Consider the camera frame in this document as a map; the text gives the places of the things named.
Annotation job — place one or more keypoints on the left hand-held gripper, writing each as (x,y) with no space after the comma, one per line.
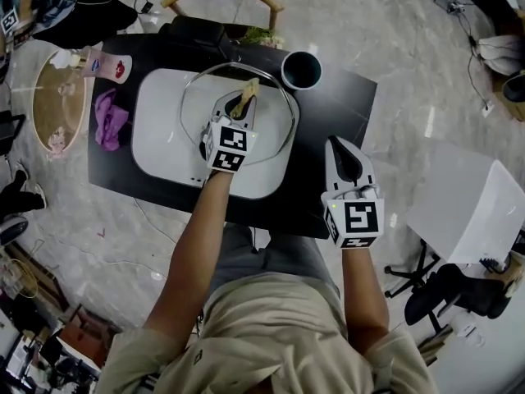
(236,140)

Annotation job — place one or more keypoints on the white cabinet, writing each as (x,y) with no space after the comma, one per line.
(463,203)

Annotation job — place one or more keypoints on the person's right forearm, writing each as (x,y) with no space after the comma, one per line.
(363,294)

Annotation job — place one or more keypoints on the person's grey trousers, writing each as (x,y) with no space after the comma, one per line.
(279,257)

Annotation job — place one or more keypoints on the floral chair cushion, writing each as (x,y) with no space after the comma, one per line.
(262,37)

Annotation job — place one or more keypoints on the black faucet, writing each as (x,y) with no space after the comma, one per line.
(193,31)

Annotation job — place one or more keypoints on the pink toy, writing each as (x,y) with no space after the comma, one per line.
(57,140)

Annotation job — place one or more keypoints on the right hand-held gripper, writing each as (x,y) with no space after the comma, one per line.
(361,218)

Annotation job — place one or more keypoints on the white wall plug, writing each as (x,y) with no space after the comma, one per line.
(487,110)

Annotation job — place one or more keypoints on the white appliance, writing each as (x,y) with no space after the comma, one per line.
(467,331)

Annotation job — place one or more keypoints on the person's beige shirt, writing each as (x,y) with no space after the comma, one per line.
(279,335)

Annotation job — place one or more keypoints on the dark round appliance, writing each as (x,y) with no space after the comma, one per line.
(12,230)

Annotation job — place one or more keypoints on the grey cup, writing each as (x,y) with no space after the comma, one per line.
(301,70)

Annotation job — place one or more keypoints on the cardboard box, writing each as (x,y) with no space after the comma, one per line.
(498,109)

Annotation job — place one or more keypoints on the beige food piece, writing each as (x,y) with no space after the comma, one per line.
(250,88)

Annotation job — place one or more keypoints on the black office chair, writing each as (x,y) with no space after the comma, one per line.
(455,294)

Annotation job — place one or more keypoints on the dark vanity cabinet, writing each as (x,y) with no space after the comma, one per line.
(328,109)

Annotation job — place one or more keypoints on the white sink basin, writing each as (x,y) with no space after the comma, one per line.
(160,117)

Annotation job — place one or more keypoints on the clear glass bowl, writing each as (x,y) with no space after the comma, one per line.
(272,117)

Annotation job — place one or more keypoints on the person's left forearm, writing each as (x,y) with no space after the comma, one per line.
(193,253)

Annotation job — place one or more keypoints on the pink soap bottle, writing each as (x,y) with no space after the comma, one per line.
(106,66)

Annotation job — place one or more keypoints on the brown wooden cabinet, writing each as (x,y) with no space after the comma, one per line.
(88,326)

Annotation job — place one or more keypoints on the black and white helmet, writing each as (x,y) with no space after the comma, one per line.
(514,88)

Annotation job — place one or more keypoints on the purple cloth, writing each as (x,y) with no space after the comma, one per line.
(108,121)

